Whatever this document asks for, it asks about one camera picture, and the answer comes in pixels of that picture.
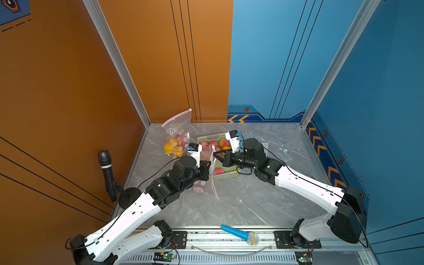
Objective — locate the large pink peach right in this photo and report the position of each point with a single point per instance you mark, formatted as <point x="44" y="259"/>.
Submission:
<point x="223" y="143"/>

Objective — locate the black microphone on stand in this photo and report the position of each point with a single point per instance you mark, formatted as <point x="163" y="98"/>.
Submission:
<point x="112" y="187"/>

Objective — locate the green circuit board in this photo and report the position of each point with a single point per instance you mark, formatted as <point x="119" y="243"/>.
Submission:
<point x="304" y="258"/>
<point x="165" y="258"/>

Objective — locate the blue toy microphone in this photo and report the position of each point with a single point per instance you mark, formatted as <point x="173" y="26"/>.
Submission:
<point x="250" y="237"/>

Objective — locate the aluminium corner post left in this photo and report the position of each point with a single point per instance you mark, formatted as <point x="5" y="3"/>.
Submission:
<point x="98" y="18"/>

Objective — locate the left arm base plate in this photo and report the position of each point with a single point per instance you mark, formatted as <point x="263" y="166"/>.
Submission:
<point x="178" y="240"/>

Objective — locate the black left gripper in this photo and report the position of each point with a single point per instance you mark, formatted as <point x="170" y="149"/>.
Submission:
<point x="204" y="171"/>

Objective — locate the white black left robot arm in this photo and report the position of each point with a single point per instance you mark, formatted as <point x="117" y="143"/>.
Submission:
<point x="114" y="243"/>

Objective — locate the aluminium corner post right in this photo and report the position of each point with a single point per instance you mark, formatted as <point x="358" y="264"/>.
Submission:
<point x="356" y="29"/>

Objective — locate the aluminium corner post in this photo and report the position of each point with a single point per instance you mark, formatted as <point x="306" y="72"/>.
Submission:
<point x="356" y="29"/>
<point x="98" y="18"/>

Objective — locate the large pink peach top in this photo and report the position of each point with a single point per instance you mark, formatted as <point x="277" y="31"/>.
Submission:
<point x="204" y="145"/>

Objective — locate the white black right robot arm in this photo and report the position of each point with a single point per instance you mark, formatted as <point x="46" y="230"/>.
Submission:
<point x="345" y="217"/>

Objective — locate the clear zip-top bag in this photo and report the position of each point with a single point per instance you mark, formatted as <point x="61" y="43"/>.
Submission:
<point x="179" y="124"/>

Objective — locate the right green circuit board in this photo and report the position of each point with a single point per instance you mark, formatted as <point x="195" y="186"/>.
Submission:
<point x="304" y="258"/>

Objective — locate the yellow peach with red spot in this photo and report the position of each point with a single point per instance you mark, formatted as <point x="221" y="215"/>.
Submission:
<point x="173" y="143"/>

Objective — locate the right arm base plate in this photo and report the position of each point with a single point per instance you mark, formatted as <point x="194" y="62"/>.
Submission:
<point x="285" y="240"/>

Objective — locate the left green circuit board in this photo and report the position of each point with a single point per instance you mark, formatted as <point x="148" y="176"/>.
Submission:
<point x="165" y="258"/>

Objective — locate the pink peach far right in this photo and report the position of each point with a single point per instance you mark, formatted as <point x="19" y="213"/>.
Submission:
<point x="214" y="145"/>

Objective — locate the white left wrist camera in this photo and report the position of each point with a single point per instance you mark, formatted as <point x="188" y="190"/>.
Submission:
<point x="194" y="150"/>

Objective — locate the pink peach front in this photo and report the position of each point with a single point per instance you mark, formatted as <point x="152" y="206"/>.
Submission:
<point x="182" y="141"/>

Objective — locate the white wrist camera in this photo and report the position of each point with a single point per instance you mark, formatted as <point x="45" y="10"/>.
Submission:
<point x="234" y="138"/>
<point x="194" y="150"/>

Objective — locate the light green perforated basket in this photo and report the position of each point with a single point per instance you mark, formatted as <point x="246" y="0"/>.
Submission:
<point x="230" y="172"/>

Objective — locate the large pink peach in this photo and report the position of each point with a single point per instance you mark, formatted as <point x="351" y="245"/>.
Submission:
<point x="223" y="143"/>
<point x="204" y="145"/>

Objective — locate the clear bag with pink dots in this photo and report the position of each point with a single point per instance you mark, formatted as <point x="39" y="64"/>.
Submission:
<point x="208" y="187"/>

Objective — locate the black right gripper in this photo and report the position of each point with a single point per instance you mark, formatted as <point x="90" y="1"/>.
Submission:
<point x="227" y="160"/>

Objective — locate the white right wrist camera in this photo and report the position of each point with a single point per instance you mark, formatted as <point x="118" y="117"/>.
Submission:
<point x="234" y="138"/>

